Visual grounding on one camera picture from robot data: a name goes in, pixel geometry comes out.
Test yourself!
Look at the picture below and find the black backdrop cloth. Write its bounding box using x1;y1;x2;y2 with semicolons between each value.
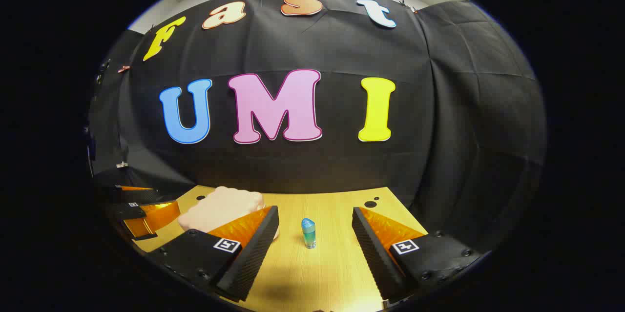
87;0;547;254

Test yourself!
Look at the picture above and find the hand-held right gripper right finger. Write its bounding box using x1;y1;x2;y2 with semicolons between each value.
352;207;481;303

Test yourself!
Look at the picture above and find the pink suitcase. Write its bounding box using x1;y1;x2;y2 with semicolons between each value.
177;186;280;240

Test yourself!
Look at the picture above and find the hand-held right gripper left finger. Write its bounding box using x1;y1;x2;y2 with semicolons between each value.
146;206;280;303

